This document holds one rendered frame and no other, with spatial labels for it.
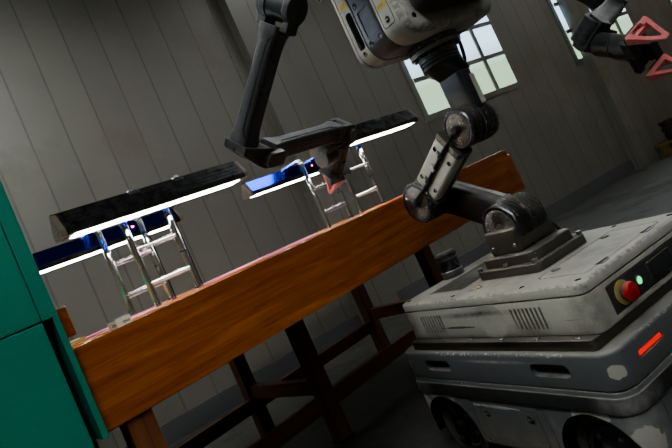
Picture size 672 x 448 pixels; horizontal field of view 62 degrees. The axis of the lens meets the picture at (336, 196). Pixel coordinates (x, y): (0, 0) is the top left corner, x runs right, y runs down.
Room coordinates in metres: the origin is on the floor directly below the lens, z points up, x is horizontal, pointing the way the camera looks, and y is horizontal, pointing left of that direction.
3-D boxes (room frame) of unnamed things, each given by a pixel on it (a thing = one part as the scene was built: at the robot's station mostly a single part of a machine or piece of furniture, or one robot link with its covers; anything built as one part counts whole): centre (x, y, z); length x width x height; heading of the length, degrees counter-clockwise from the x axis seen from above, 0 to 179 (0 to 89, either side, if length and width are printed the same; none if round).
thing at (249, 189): (2.77, 0.14, 1.08); 0.62 x 0.08 x 0.07; 132
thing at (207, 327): (1.79, -0.01, 0.67); 1.81 x 0.12 x 0.19; 132
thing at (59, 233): (1.70, 0.50, 1.08); 0.62 x 0.08 x 0.07; 132
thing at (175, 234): (1.77, 0.55, 0.90); 0.20 x 0.19 x 0.45; 132
